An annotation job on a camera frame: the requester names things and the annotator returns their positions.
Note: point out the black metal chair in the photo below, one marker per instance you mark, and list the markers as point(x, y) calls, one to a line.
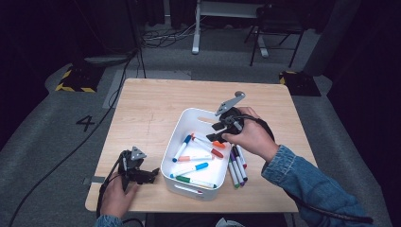
point(277, 25)

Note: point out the white plastic storage bin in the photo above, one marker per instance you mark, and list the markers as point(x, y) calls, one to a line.
point(192, 164)

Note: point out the black base with yellow stripes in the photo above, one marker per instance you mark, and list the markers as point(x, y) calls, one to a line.
point(299, 83)
point(80, 78)

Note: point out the bright red capped marker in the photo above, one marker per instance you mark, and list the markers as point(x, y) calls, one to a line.
point(242, 157)

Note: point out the black capped marker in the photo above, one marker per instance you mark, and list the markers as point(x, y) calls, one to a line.
point(235, 151)

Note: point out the grey tape strip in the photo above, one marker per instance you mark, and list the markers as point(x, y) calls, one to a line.
point(94, 180)

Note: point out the dark green capped marker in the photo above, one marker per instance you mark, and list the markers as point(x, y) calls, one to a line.
point(183, 179)

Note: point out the purple capped marker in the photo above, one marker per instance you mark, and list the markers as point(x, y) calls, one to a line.
point(233, 156)

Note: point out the light green capped marker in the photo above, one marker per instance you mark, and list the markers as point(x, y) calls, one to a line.
point(235, 178)

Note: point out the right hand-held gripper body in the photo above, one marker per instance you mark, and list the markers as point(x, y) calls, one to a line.
point(231, 121)

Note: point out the person's left hand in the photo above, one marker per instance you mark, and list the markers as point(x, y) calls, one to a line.
point(116, 200)

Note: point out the light blue capped marker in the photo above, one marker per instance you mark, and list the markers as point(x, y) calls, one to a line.
point(202, 165)

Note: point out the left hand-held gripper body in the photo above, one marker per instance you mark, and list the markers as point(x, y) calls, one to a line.
point(132, 170)

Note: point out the white desk frame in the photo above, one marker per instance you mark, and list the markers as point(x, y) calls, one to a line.
point(196, 28)

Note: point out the person's right hand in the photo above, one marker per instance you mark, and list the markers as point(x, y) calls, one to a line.
point(252, 138)

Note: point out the dark red capped marker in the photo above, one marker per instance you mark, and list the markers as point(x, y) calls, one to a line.
point(217, 153)

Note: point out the dark blue capped marker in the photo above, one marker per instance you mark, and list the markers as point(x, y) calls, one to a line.
point(188, 138)

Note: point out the orange capped marker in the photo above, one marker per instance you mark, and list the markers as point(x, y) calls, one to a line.
point(218, 144)

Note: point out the black stand pole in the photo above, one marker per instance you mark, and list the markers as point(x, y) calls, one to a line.
point(136, 38)

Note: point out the person's light clothing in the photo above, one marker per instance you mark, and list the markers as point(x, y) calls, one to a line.
point(230, 223)

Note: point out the grey stand base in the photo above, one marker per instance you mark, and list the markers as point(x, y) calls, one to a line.
point(107, 60)

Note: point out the salmon capped marker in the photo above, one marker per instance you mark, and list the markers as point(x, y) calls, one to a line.
point(184, 158)

